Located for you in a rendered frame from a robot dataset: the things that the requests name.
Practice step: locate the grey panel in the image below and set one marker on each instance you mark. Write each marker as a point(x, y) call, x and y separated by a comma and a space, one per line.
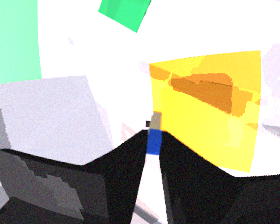
point(53, 117)

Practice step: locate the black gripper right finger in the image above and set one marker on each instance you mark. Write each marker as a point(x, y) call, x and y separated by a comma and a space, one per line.
point(197, 192)

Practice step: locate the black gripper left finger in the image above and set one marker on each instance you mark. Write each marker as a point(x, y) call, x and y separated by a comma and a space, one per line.
point(103, 191)

